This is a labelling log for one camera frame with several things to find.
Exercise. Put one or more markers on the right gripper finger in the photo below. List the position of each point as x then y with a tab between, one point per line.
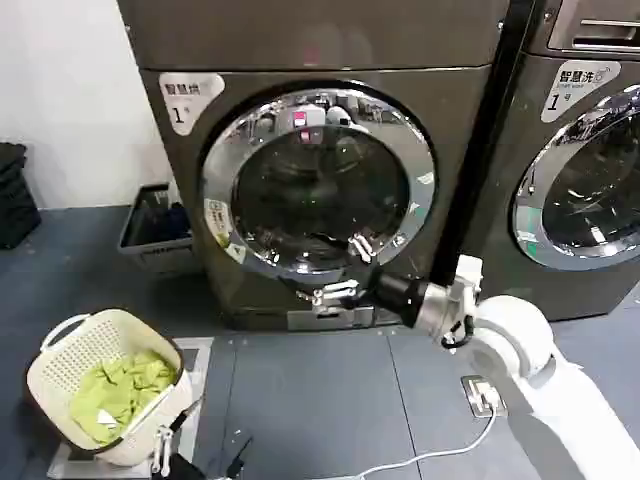
361	247
335	296

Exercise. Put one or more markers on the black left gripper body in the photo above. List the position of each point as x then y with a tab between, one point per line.
184	469

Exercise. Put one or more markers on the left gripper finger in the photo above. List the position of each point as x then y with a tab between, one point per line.
241	456
162	450

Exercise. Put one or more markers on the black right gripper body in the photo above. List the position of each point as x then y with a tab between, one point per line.
400	297

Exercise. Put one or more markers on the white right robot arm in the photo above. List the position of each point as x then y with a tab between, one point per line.
515	330

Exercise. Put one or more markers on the round glass dryer door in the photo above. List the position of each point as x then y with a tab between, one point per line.
320	200
590	200

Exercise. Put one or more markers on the green cloth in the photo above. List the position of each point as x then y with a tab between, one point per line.
120	390

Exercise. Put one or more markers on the pale grey floor plate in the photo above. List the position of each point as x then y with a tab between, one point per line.
197	352

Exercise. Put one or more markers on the silver floor socket plate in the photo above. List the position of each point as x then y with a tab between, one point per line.
470	400

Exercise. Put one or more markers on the white plug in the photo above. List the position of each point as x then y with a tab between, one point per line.
487	392

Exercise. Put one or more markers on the white warning sticker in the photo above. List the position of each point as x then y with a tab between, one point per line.
222	227

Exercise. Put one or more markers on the white perforated laundry basket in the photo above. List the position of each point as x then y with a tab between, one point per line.
75	350

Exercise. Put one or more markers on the dark clothes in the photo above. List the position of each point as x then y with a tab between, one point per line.
179	220

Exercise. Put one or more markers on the grey dryer with drawer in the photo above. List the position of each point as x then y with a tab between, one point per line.
530	150

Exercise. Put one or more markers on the grey plastic crate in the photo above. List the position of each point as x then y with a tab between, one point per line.
137	250

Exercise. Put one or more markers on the white number sticker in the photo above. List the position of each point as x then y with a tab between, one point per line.
580	90
187	102

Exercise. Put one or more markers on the black upright post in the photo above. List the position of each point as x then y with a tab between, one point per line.
477	150

